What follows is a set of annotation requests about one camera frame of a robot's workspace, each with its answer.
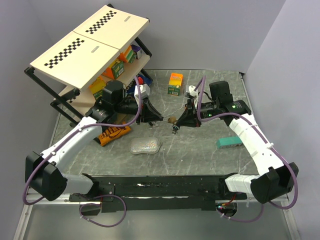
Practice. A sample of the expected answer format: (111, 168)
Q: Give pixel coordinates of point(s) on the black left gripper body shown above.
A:
(126, 106)

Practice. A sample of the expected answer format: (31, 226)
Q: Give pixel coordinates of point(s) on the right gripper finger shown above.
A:
(190, 122)
(189, 115)

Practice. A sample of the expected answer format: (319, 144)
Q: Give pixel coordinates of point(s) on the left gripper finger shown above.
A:
(149, 112)
(143, 119)

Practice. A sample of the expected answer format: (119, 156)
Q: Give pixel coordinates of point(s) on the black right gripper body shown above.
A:
(208, 110)

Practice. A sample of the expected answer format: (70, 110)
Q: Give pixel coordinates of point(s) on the small brass padlock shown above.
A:
(169, 119)

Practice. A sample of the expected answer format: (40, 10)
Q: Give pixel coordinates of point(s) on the grey figurine keychain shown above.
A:
(175, 129)

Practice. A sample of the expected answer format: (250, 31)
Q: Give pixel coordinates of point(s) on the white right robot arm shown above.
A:
(276, 177)

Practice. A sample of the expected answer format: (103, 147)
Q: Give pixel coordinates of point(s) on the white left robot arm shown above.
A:
(43, 172)

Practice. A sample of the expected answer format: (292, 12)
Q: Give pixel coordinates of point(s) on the silver keys of yellow padlock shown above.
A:
(153, 125)

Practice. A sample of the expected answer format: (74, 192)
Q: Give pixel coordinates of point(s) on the yellow green box lower shelf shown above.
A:
(96, 88)

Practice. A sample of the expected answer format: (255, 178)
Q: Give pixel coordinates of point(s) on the silver glitter sponge pad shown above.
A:
(145, 145)

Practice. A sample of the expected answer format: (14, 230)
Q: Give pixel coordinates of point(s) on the orange snack bag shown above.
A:
(112, 133)

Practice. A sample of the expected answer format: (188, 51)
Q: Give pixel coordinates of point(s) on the orange green box on table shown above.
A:
(175, 84)

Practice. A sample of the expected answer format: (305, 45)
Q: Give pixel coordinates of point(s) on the orange green box middle shelf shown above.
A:
(114, 70)

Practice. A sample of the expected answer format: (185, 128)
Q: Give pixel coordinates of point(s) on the orange green box shelf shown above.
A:
(114, 70)
(127, 56)

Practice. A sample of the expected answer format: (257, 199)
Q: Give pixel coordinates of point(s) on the blue snack bag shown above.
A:
(144, 80)

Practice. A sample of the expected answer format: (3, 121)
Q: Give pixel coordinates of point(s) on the teal rectangular box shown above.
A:
(229, 142)

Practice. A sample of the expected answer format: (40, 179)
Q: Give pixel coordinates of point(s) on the orange green box upper shelf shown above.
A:
(127, 56)

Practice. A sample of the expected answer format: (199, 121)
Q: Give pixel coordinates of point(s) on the beige two-tier shelf rack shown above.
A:
(70, 66)

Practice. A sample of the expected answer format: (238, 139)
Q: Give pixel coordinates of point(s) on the purple white small box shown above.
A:
(137, 51)

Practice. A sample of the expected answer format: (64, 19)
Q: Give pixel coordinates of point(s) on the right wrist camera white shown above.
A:
(192, 93)

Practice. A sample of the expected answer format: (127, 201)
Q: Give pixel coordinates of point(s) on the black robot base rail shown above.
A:
(158, 192)

